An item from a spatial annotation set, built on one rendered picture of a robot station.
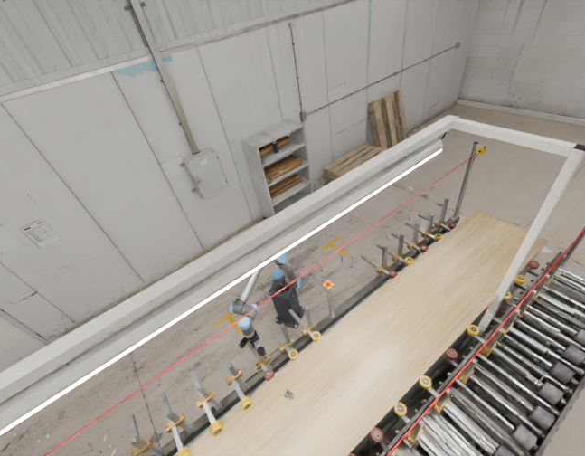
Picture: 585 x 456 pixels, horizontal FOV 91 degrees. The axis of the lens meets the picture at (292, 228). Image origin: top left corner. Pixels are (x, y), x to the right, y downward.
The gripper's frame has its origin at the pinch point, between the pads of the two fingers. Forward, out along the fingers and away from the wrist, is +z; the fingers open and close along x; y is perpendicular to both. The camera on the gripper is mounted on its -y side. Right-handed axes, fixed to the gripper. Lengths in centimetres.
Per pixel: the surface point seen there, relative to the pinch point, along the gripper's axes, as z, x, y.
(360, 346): 12, -54, 70
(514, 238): 12, -76, 270
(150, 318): -137, -45, -32
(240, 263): -137, -45, 7
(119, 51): -194, 258, 44
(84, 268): 18, 254, -119
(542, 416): 17, -161, 126
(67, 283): 26, 254, -145
